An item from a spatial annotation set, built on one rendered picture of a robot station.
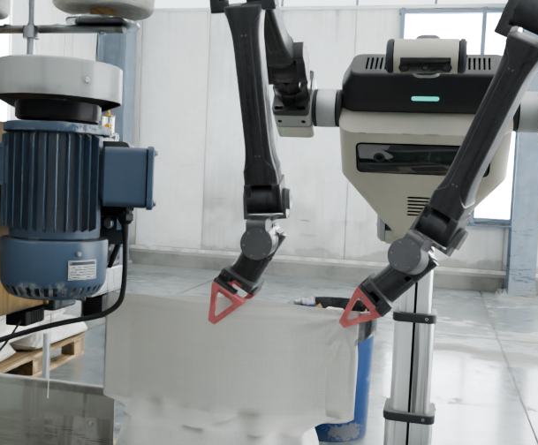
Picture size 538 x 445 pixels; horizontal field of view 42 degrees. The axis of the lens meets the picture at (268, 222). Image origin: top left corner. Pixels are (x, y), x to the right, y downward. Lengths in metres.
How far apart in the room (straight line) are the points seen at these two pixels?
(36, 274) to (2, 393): 0.98
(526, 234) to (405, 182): 7.24
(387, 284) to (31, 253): 0.60
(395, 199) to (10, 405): 1.10
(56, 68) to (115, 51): 9.20
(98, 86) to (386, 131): 0.77
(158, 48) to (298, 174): 2.67
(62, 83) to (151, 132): 9.12
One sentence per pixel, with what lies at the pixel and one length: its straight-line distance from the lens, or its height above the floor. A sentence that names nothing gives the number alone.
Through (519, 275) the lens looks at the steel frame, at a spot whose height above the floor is 0.29.
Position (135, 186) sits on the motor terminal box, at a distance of 1.02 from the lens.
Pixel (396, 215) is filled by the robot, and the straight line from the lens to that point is 1.74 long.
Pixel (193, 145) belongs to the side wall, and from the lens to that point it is 9.86.
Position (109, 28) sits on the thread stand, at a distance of 1.22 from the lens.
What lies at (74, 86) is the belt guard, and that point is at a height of 1.38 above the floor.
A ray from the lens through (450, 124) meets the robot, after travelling 1.61.
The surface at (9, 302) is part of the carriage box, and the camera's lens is 1.23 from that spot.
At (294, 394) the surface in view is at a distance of 1.33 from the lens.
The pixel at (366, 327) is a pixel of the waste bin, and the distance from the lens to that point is 3.49.
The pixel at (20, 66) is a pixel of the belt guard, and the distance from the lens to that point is 1.01.
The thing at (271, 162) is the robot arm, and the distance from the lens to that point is 1.24.
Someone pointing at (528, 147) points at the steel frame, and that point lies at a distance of 8.87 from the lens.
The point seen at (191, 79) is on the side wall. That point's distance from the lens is 9.96.
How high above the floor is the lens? 1.26
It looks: 3 degrees down
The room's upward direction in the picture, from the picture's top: 3 degrees clockwise
